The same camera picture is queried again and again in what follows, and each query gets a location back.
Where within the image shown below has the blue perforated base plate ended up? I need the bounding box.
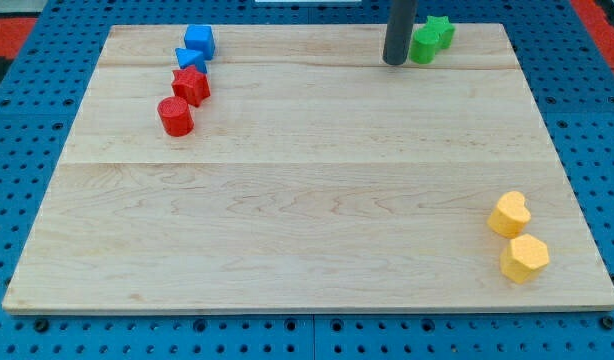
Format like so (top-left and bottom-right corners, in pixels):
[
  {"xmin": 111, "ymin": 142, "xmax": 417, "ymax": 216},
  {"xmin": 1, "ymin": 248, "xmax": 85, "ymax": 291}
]
[{"xmin": 0, "ymin": 1, "xmax": 614, "ymax": 359}]

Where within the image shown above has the green star block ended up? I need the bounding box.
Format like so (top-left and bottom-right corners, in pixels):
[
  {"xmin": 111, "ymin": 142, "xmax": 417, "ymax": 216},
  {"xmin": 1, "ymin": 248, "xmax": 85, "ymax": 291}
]
[{"xmin": 425, "ymin": 15, "xmax": 455, "ymax": 49}]

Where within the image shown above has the yellow heart block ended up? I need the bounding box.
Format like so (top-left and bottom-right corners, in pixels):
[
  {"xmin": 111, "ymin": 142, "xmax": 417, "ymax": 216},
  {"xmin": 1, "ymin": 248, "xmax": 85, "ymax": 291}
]
[{"xmin": 487, "ymin": 191, "xmax": 531, "ymax": 238}]

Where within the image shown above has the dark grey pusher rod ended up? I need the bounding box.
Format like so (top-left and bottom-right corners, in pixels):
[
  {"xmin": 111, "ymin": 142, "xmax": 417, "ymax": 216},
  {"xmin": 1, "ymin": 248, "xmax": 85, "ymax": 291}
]
[{"xmin": 382, "ymin": 0, "xmax": 418, "ymax": 66}]

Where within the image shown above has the red star block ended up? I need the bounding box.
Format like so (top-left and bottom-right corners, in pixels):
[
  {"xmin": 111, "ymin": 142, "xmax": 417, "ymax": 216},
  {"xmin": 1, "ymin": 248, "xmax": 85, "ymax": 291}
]
[{"xmin": 171, "ymin": 65, "xmax": 211, "ymax": 107}]

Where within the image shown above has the red cylinder block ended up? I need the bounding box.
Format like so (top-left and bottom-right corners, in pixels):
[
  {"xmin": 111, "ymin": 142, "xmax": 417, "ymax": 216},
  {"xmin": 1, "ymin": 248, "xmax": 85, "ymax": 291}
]
[{"xmin": 157, "ymin": 96, "xmax": 194, "ymax": 137}]

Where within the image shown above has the blue triangle block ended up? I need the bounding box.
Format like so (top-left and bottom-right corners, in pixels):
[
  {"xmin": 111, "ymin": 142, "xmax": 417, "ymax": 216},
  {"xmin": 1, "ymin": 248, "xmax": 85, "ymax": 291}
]
[{"xmin": 175, "ymin": 48, "xmax": 207, "ymax": 74}]

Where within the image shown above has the yellow hexagon block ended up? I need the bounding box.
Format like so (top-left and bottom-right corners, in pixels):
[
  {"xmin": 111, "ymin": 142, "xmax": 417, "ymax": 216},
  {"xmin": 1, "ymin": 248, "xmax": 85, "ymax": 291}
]
[{"xmin": 499, "ymin": 234, "xmax": 550, "ymax": 284}]

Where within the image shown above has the green cylinder block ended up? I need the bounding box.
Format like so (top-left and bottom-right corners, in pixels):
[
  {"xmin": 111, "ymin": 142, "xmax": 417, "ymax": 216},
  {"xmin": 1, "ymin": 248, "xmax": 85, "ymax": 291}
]
[{"xmin": 409, "ymin": 27, "xmax": 440, "ymax": 64}]

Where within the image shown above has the light wooden board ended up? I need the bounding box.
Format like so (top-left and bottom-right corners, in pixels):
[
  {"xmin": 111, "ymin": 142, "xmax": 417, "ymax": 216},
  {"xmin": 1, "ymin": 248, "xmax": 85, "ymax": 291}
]
[{"xmin": 2, "ymin": 23, "xmax": 614, "ymax": 315}]

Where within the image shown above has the blue cube block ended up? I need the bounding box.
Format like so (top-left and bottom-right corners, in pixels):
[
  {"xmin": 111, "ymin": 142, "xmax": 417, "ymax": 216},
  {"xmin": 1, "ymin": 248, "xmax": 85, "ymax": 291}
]
[{"xmin": 183, "ymin": 24, "xmax": 215, "ymax": 60}]

